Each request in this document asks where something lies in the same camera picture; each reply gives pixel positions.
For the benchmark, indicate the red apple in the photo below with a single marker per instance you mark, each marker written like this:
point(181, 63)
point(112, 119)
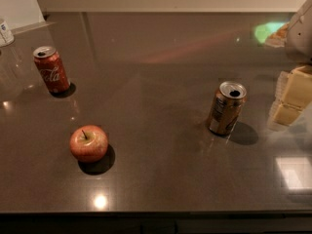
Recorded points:
point(88, 144)

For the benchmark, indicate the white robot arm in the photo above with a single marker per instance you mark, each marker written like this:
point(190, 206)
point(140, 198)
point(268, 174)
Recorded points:
point(298, 44)

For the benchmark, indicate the orange soda can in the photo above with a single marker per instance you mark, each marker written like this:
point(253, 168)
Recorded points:
point(227, 105)

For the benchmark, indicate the white cup with blue label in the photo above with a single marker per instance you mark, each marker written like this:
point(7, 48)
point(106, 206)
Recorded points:
point(6, 35)

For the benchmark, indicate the red cola can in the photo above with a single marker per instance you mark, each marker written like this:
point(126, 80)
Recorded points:
point(51, 69)

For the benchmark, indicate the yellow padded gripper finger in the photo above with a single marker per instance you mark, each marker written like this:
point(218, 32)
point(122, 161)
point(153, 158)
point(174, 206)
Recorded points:
point(293, 94)

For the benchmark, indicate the green and orange snack bag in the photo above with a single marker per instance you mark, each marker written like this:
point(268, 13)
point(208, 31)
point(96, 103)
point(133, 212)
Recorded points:
point(272, 34)

